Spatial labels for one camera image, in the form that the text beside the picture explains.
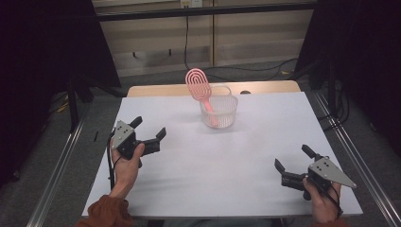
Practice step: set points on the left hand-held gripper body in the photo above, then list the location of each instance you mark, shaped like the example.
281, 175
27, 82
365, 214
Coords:
123, 135

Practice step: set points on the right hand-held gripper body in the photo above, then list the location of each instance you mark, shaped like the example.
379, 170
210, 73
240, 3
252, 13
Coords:
327, 171

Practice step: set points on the pink slotted spatula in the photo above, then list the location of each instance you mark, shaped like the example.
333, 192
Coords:
197, 82

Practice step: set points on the white slotted plastic basket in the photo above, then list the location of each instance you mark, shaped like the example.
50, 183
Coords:
225, 113

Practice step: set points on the person's right hand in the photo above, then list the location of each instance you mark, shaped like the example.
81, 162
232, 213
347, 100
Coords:
323, 205

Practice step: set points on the person's left hand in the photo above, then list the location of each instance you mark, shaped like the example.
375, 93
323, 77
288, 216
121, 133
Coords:
126, 173

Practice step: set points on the small black stick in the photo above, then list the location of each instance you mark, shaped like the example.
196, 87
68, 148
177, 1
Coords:
95, 136

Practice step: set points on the light wooden table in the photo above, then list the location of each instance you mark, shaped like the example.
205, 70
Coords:
164, 90

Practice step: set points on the black metal stand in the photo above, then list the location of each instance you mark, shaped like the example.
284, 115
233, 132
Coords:
73, 104
331, 88

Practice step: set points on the small dark round disc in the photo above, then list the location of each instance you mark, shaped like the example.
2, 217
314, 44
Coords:
245, 92

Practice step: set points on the black curtain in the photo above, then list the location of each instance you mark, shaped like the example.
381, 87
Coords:
362, 63
41, 63

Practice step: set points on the long beige office desk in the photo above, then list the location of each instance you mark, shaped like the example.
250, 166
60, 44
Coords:
252, 34

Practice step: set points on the aluminium floor rail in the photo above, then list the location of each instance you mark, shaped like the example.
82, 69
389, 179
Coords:
362, 164
56, 170

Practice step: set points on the white wall power outlet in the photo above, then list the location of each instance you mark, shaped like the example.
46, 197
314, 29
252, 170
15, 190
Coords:
191, 3

